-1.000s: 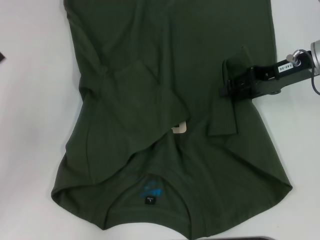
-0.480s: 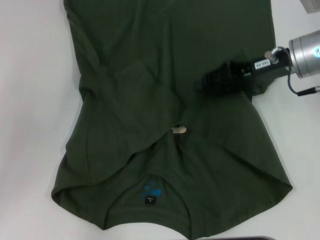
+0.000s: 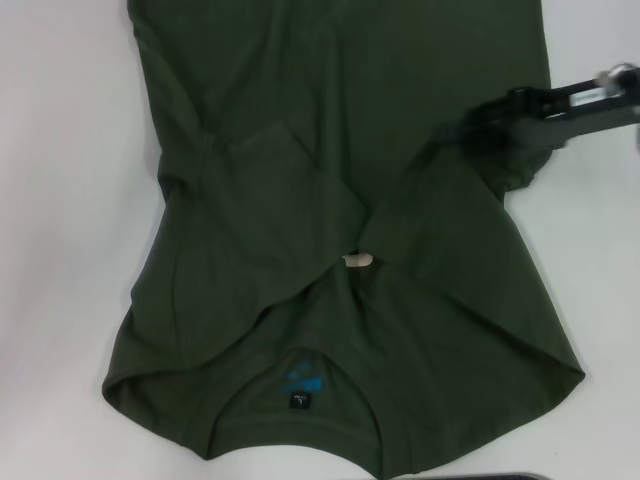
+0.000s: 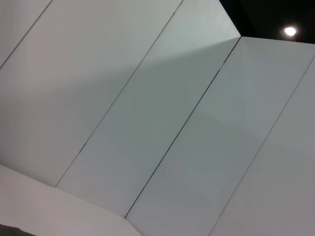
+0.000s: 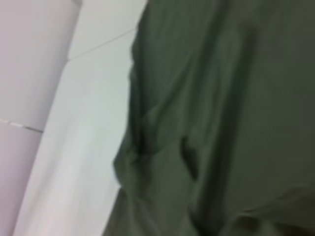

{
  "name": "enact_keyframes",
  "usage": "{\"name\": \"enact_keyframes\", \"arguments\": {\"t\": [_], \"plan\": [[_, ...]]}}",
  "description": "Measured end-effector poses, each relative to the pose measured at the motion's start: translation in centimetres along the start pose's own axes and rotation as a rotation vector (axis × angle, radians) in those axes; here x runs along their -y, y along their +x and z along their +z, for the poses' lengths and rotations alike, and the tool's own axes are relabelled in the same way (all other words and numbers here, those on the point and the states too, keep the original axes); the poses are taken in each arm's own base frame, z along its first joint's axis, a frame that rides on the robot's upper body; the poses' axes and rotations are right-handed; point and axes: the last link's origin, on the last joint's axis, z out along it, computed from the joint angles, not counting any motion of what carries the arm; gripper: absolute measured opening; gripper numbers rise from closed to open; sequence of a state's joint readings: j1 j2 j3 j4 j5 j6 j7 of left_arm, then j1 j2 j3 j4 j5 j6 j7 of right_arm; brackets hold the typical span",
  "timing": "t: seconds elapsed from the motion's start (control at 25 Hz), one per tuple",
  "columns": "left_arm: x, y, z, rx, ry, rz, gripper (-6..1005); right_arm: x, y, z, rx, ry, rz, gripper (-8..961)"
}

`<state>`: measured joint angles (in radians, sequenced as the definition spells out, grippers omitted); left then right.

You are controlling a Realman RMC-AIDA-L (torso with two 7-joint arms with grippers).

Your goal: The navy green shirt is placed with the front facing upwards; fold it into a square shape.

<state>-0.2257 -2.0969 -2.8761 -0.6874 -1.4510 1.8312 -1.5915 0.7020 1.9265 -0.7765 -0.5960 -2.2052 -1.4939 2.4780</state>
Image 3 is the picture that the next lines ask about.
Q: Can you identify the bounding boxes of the dark flat panel edge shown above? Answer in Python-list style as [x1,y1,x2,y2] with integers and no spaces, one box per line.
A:
[438,471,547,480]

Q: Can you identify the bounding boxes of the right arm cable plug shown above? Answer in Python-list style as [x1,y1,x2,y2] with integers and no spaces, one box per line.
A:
[593,61,640,96]

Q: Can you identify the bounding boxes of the dark green t-shirt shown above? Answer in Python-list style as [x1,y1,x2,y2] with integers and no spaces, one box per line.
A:
[101,0,590,480]

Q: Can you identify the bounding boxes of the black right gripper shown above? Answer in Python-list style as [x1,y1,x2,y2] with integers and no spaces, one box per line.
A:
[438,79,640,154]

